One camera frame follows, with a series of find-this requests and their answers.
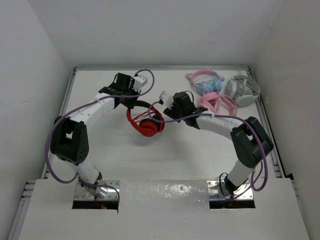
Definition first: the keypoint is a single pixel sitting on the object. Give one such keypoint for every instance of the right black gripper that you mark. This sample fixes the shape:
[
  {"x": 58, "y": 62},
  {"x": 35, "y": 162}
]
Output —
[{"x": 171, "y": 112}]

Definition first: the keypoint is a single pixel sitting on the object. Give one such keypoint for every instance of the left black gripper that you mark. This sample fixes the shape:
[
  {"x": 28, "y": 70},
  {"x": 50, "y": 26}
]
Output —
[{"x": 130, "y": 104}]

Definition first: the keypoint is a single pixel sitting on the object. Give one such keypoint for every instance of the metal base plate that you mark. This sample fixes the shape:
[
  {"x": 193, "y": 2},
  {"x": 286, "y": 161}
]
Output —
[
  {"x": 83, "y": 193},
  {"x": 218, "y": 192}
]

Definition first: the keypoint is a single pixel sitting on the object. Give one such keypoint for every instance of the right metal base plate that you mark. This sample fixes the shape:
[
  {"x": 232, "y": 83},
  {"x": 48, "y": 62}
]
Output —
[{"x": 218, "y": 192}]

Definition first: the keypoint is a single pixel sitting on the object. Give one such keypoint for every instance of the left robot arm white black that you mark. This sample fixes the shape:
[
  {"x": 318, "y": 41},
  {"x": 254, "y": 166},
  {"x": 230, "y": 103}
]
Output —
[{"x": 69, "y": 140}]

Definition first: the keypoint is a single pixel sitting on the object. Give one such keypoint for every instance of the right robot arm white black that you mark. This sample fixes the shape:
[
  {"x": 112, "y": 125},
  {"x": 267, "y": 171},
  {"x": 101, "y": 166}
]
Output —
[{"x": 250, "y": 141}]

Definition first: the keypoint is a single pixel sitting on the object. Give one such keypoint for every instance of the pink blue cat-ear headphones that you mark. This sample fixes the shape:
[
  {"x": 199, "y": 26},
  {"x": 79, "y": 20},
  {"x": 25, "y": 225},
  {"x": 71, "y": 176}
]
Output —
[{"x": 205, "y": 81}]

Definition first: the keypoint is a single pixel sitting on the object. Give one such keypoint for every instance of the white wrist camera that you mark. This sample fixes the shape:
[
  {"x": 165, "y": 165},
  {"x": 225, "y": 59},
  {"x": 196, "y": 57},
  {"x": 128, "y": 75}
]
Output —
[
  {"x": 139, "y": 81},
  {"x": 166, "y": 99}
]

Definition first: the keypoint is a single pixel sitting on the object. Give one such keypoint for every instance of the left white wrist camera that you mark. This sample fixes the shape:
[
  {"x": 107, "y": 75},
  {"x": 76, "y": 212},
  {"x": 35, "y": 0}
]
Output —
[{"x": 139, "y": 81}]

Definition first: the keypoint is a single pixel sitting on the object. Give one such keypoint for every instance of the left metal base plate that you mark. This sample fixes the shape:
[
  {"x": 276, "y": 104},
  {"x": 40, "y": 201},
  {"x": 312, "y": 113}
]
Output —
[{"x": 83, "y": 193}]

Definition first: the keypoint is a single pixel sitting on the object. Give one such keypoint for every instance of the white grey headphones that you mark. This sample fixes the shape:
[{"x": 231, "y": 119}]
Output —
[{"x": 243, "y": 90}]

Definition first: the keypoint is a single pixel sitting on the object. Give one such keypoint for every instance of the red black headphones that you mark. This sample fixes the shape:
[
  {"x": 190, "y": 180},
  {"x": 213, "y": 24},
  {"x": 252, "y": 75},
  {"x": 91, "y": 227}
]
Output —
[{"x": 144, "y": 124}]

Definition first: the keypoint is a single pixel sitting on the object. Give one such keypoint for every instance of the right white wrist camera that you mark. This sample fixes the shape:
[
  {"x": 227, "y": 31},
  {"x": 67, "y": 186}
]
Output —
[{"x": 166, "y": 99}]

